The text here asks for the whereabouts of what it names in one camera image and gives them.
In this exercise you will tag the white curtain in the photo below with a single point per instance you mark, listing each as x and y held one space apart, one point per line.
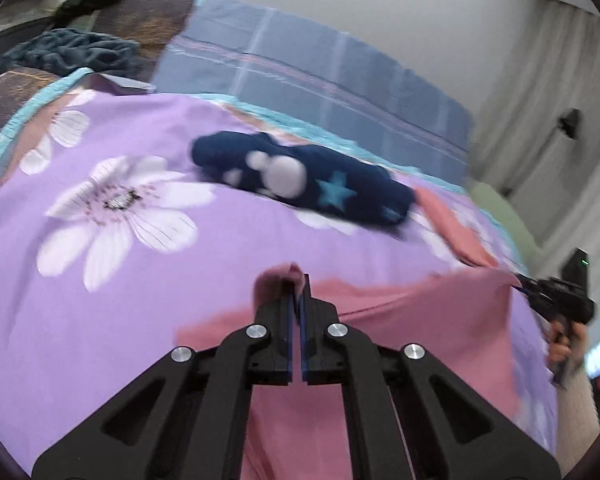
550 85

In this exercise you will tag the brown patterned bed cover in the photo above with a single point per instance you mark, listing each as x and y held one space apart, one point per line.
10 105

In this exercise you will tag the green pillow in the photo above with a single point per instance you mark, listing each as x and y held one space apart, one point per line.
505 220

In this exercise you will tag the folded salmon garment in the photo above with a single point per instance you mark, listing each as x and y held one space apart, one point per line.
455 230

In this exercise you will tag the pink long-sleeve shirt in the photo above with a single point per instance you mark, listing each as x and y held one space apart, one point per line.
430 320

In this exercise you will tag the dark teal blanket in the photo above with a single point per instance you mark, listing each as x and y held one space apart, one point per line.
75 52

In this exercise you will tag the black device on stand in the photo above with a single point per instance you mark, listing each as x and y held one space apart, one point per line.
571 122

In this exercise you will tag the purple floral bedsheet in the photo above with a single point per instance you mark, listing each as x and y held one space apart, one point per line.
190 270

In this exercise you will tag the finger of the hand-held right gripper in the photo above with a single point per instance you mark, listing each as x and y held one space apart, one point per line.
525 284

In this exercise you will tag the blue plaid pillow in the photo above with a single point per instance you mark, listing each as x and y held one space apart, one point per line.
310 85

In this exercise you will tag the person's right forearm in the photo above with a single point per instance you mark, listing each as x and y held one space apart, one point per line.
577 420

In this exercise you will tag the person's right hand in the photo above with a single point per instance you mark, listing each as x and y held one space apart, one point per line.
560 347

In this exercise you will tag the navy star-print garment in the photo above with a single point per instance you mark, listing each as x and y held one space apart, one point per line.
330 180

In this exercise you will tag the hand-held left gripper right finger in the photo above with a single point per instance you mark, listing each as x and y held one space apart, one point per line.
317 340

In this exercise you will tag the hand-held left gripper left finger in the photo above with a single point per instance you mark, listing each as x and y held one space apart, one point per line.
280 340

